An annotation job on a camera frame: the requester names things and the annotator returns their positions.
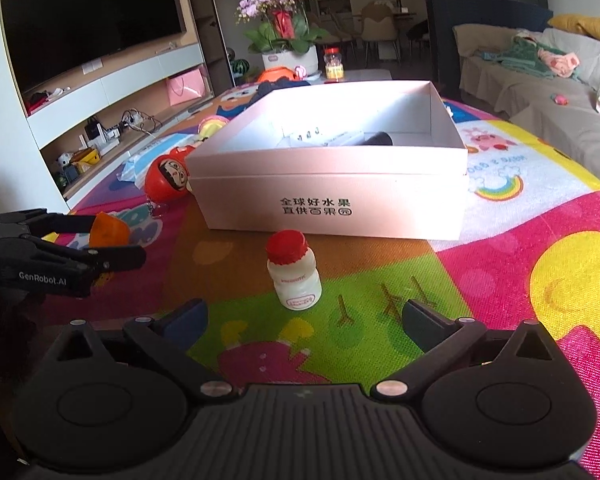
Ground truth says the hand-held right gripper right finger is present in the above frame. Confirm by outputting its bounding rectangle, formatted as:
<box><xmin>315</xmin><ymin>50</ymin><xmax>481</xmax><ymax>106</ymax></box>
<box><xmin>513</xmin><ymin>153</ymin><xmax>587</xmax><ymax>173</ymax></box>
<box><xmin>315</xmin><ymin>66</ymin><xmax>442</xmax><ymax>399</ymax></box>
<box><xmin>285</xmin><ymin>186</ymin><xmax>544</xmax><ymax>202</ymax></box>
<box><xmin>371</xmin><ymin>299</ymin><xmax>564</xmax><ymax>404</ymax></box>

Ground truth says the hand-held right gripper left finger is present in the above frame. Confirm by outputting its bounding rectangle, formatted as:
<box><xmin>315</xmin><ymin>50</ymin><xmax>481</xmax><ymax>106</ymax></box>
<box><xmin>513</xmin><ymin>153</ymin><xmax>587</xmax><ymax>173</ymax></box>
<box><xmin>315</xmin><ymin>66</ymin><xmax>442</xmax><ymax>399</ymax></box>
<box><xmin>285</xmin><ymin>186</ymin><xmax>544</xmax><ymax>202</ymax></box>
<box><xmin>49</xmin><ymin>298</ymin><xmax>234</xmax><ymax>404</ymax></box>

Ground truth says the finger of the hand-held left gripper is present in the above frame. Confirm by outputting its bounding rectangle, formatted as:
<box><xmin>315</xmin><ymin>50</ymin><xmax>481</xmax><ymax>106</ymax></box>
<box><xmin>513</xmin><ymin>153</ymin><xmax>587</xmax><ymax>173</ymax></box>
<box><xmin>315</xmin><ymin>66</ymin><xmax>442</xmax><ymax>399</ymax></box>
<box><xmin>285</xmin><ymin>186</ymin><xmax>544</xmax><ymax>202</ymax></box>
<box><xmin>25</xmin><ymin>235</ymin><xmax>147</xmax><ymax>282</ymax></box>
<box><xmin>0</xmin><ymin>208</ymin><xmax>100</xmax><ymax>239</ymax></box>

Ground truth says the orange plastic toy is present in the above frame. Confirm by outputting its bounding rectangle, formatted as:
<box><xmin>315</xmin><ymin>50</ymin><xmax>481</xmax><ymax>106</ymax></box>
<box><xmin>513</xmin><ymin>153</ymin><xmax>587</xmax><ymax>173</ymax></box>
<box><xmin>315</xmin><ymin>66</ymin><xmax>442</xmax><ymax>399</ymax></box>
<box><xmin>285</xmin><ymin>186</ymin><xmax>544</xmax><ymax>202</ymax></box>
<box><xmin>89</xmin><ymin>211</ymin><xmax>131</xmax><ymax>249</ymax></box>

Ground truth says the small red-capped yogurt bottle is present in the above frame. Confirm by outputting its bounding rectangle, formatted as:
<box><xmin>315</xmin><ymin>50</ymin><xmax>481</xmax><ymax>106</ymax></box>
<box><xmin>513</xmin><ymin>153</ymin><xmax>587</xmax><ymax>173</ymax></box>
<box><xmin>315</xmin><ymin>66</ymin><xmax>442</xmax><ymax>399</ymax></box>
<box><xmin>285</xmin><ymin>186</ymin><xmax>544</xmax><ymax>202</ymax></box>
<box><xmin>266</xmin><ymin>230</ymin><xmax>323</xmax><ymax>312</ymax></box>

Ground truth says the white cardboard box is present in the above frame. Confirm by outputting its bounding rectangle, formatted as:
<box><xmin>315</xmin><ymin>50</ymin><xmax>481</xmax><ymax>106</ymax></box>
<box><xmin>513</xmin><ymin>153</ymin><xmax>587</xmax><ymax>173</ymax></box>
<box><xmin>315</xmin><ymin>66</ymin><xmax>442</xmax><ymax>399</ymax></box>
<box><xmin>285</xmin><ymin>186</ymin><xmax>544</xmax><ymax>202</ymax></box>
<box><xmin>185</xmin><ymin>80</ymin><xmax>469</xmax><ymax>242</ymax></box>

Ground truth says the yellow toy vehicle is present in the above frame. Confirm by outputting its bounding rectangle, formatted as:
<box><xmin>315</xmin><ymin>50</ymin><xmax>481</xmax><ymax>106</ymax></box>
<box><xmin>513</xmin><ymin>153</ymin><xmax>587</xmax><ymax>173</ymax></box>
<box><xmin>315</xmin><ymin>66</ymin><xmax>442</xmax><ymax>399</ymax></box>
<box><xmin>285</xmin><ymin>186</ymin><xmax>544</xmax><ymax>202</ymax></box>
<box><xmin>74</xmin><ymin>147</ymin><xmax>101</xmax><ymax>174</ymax></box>

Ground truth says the red daruma doll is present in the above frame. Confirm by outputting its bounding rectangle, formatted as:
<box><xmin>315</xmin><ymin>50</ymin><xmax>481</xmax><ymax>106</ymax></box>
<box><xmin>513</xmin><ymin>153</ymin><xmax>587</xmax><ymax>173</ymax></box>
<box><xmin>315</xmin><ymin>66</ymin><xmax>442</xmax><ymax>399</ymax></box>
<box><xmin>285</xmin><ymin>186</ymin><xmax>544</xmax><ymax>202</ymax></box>
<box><xmin>144</xmin><ymin>146</ymin><xmax>197</xmax><ymax>207</ymax></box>

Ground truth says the colourful cartoon play mat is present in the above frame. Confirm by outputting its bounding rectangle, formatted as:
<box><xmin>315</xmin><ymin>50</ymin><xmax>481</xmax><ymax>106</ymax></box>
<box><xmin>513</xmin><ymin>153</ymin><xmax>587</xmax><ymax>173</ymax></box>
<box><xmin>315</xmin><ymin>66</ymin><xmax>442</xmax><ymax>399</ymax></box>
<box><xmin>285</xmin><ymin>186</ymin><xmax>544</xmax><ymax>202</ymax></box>
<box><xmin>40</xmin><ymin>82</ymin><xmax>600</xmax><ymax>480</ymax></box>

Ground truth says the white electronic device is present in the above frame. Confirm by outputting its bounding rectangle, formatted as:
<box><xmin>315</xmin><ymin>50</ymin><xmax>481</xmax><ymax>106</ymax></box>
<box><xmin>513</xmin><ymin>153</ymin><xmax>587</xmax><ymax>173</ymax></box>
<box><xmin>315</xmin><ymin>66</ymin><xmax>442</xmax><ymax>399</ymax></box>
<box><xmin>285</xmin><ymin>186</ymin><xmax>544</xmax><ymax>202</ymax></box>
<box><xmin>84</xmin><ymin>119</ymin><xmax>122</xmax><ymax>154</ymax></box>

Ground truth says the wet wipes pack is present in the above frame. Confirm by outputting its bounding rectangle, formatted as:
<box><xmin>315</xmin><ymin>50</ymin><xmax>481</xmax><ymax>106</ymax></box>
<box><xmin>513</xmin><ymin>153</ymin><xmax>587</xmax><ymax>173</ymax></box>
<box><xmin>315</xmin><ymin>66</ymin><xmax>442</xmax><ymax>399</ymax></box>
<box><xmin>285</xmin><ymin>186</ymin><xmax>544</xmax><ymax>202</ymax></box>
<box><xmin>116</xmin><ymin>134</ymin><xmax>199</xmax><ymax>182</ymax></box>

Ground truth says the pink and yellow toy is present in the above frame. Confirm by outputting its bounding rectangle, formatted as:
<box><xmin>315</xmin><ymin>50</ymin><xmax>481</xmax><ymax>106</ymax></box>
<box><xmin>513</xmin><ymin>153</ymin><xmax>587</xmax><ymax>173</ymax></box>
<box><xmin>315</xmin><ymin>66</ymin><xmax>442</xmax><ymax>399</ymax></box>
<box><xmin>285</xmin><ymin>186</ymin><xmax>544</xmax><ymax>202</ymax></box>
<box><xmin>198</xmin><ymin>115</ymin><xmax>230</xmax><ymax>142</ymax></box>

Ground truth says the white wooden tv cabinet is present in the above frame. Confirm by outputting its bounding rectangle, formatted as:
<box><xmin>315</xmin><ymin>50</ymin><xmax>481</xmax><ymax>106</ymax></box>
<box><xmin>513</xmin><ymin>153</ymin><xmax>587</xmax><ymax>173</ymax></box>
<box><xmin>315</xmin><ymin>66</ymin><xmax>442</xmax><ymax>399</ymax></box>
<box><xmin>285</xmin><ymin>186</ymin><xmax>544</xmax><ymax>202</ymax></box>
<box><xmin>0</xmin><ymin>0</ymin><xmax>222</xmax><ymax>212</ymax></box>

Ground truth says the pink paper bag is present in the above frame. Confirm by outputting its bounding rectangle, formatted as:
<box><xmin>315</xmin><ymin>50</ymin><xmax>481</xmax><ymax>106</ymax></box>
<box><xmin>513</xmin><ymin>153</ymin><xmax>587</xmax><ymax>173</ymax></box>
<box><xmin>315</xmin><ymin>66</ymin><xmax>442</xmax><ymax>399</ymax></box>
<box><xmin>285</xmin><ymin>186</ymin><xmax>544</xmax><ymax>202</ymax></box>
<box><xmin>166</xmin><ymin>70</ymin><xmax>206</xmax><ymax>107</ymax></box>

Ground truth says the large black television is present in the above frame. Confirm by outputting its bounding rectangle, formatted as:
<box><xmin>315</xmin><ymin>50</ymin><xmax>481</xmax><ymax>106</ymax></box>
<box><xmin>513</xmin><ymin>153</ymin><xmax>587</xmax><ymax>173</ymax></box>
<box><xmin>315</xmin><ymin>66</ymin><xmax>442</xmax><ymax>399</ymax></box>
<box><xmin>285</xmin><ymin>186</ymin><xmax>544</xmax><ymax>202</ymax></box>
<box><xmin>0</xmin><ymin>0</ymin><xmax>187</xmax><ymax>94</ymax></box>

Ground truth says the white blister pack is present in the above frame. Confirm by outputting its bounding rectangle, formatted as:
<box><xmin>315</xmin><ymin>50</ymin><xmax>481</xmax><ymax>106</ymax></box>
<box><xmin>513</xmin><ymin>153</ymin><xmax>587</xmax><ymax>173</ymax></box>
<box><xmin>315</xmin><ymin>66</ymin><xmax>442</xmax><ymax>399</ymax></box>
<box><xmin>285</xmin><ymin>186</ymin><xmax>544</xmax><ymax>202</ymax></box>
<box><xmin>279</xmin><ymin>129</ymin><xmax>366</xmax><ymax>149</ymax></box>

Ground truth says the beige covered sofa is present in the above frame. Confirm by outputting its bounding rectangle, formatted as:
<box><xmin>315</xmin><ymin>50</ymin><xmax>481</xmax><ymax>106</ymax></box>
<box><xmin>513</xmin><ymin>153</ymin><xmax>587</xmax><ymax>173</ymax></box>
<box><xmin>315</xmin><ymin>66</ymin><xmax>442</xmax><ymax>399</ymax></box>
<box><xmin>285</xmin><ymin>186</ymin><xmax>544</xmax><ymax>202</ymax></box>
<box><xmin>452</xmin><ymin>15</ymin><xmax>600</xmax><ymax>197</ymax></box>

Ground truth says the orange pumpkin bucket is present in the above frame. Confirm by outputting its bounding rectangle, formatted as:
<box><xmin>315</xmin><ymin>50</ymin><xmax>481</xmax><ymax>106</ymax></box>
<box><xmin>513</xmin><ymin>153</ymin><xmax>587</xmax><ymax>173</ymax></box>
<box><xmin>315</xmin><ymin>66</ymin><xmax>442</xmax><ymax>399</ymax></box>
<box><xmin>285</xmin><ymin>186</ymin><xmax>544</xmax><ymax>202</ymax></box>
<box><xmin>257</xmin><ymin>66</ymin><xmax>297</xmax><ymax>84</ymax></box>

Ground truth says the red-lidded clear jar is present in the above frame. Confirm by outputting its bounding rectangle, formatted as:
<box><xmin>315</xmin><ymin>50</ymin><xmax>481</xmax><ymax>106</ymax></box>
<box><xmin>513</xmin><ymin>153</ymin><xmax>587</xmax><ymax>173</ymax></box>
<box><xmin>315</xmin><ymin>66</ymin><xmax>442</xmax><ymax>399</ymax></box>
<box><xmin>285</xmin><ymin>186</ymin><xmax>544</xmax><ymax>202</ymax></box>
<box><xmin>324</xmin><ymin>47</ymin><xmax>344</xmax><ymax>81</ymax></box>

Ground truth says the dark blue partition cabinet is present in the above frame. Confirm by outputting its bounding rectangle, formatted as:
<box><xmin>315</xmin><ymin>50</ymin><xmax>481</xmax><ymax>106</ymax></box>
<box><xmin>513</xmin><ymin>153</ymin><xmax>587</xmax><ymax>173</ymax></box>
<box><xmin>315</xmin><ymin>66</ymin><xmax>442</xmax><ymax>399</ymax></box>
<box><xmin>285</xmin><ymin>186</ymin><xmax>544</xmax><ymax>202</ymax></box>
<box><xmin>426</xmin><ymin>0</ymin><xmax>554</xmax><ymax>104</ymax></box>

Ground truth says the potted pink orchid plant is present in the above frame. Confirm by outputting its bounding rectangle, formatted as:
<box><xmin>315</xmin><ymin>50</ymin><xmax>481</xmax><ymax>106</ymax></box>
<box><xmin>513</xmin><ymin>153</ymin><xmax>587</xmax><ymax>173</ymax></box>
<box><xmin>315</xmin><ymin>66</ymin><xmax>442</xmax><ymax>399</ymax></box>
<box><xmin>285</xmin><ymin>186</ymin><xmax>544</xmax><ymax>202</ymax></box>
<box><xmin>235</xmin><ymin>0</ymin><xmax>331</xmax><ymax>74</ymax></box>

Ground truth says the green clothing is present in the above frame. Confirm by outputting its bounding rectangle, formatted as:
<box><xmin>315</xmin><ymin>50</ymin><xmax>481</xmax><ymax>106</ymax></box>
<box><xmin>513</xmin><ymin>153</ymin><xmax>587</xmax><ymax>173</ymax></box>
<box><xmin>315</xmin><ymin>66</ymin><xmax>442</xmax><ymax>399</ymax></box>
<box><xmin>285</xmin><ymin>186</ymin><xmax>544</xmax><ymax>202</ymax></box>
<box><xmin>499</xmin><ymin>35</ymin><xmax>557</xmax><ymax>79</ymax></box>

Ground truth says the beige dining chair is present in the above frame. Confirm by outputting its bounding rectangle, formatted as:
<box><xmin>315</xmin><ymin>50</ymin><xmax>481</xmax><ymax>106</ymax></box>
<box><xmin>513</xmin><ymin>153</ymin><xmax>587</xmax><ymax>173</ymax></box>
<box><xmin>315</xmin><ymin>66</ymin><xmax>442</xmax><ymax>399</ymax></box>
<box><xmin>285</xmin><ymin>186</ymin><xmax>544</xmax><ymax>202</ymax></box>
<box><xmin>359</xmin><ymin>2</ymin><xmax>401</xmax><ymax>62</ymax></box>

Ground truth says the yellow pillow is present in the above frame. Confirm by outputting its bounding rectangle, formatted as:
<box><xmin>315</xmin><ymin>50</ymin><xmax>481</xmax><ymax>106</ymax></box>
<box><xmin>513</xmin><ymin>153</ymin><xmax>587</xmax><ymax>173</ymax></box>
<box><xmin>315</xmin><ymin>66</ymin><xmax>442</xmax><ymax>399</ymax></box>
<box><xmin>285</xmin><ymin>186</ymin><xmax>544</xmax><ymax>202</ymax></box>
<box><xmin>547</xmin><ymin>14</ymin><xmax>600</xmax><ymax>49</ymax></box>

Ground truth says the power strip with cables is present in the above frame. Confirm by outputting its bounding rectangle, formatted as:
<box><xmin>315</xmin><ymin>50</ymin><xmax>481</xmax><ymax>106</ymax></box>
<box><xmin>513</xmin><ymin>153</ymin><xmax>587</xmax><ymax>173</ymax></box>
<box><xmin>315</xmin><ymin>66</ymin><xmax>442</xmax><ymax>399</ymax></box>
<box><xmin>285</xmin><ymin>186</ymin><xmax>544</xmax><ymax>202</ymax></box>
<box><xmin>121</xmin><ymin>109</ymin><xmax>162</xmax><ymax>134</ymax></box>

